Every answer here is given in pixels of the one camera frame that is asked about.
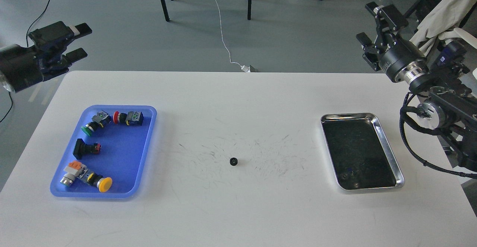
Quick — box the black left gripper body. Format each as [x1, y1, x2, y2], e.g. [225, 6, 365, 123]
[0, 21, 75, 93]

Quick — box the black cable on floor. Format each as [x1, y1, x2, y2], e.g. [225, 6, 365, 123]
[0, 0, 90, 124]

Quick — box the blue plastic tray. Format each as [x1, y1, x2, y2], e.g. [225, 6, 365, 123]
[50, 105, 157, 199]

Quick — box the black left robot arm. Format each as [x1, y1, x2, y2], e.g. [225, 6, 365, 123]
[0, 21, 92, 93]

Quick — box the white chair frame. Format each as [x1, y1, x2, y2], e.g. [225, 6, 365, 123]
[437, 28, 477, 49]

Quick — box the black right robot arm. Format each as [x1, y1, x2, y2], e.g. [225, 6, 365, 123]
[356, 1, 477, 179]

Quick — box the black selector switch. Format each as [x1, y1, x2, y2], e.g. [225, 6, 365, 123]
[73, 138, 102, 160]

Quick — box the orange grey contact block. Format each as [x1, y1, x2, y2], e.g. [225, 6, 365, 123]
[60, 160, 87, 187]

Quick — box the green push button switch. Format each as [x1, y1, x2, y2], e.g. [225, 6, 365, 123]
[80, 111, 112, 137]

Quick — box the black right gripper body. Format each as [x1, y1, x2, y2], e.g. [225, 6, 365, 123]
[378, 39, 429, 83]

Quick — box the silver metal tray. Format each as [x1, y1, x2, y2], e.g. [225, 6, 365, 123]
[320, 113, 405, 192]

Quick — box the yellow push button switch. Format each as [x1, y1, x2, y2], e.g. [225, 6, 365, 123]
[82, 171, 113, 193]

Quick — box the red push button switch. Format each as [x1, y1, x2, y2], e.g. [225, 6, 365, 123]
[112, 111, 144, 126]

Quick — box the beige cloth on chair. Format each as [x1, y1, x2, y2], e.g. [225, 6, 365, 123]
[410, 0, 477, 56]

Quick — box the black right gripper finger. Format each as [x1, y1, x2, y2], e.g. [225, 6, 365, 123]
[365, 1, 409, 48]
[356, 32, 384, 72]

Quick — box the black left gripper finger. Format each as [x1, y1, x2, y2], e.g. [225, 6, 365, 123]
[65, 47, 88, 64]
[69, 23, 92, 39]

